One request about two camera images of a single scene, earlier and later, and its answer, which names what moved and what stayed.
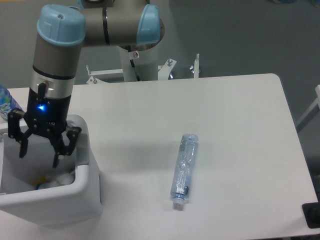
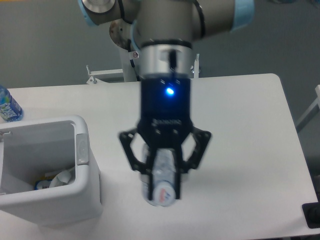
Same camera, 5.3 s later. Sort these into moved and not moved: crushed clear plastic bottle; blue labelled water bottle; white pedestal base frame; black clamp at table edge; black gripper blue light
Moved: black gripper blue light; crushed clear plastic bottle
Not moved: white pedestal base frame; black clamp at table edge; blue labelled water bottle
